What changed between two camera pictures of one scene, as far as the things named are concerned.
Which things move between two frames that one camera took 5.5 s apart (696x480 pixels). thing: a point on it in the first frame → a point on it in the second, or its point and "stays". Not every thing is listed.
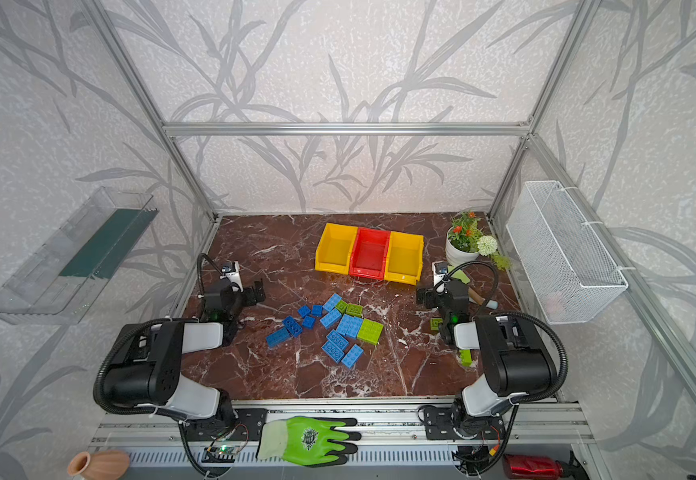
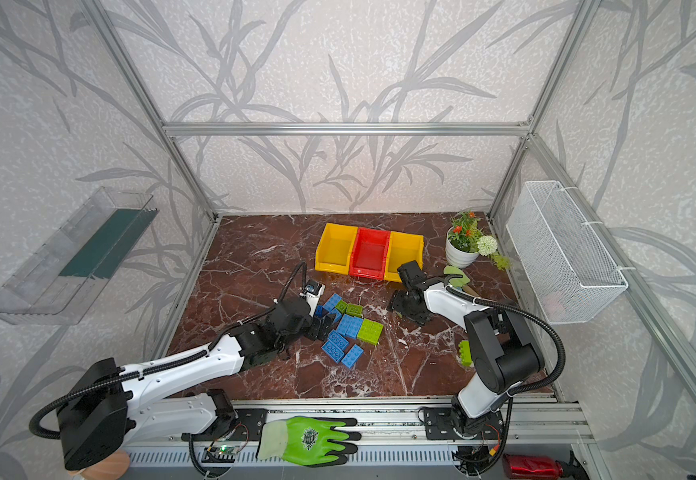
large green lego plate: [370, 332] stays
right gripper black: [435, 297] → [408, 302]
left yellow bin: [335, 248] stays
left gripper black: [243, 295] → [313, 325]
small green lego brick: [353, 309] stays
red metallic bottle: [520, 466] stays
